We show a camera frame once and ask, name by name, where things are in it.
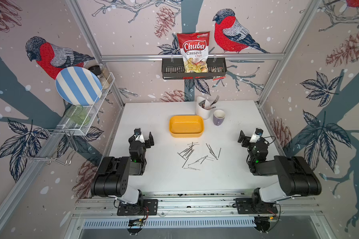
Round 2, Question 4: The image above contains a purple mug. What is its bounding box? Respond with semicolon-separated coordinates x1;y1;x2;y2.
213;110;226;126

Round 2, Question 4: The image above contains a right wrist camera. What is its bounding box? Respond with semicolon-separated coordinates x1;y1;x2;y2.
249;128;263;143

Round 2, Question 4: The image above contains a green glass bowl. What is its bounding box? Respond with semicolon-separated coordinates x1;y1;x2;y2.
64;105;90;125

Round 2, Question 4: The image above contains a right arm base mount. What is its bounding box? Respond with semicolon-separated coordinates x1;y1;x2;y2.
232;198;278;215

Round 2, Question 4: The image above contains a steel nail long diagonal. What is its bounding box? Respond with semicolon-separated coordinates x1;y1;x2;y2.
188;156;208;166

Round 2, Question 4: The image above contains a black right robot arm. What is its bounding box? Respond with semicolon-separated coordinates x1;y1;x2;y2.
237;128;322;206

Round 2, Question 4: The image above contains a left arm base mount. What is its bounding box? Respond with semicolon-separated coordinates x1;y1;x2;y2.
116;199;158;216

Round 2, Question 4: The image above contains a yellow plastic storage box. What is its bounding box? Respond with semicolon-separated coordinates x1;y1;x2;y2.
169;115;204;138

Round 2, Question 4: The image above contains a black wall basket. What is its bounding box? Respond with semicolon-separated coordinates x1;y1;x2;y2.
162;58;227;80

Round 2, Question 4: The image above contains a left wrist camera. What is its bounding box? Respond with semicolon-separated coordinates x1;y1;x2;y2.
134;128;145;143

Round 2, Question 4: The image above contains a clear wire dish rack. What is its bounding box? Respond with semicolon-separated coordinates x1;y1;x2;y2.
20;73;115;166

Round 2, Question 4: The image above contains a dark lid spice jar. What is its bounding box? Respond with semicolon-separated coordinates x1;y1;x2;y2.
88;65;107;87

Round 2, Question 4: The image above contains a blue white striped plate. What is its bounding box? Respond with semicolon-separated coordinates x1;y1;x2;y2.
55;66;103;106

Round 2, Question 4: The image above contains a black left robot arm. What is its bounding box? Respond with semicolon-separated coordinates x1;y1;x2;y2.
90;128;155;207

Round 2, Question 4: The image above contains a steel nail pile left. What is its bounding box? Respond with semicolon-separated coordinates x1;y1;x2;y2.
177;142;199;168

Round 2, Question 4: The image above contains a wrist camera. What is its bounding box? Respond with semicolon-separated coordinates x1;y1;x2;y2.
134;128;145;143
249;128;263;143

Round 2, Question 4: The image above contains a metal fork in cup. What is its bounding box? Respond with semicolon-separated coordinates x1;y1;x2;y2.
208;95;219;110

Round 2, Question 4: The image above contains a red Chuba chips bag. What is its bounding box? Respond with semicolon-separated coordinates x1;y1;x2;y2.
177;32;210;73

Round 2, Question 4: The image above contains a white cutlery holder cup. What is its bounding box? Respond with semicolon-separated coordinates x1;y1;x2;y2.
195;96;211;120

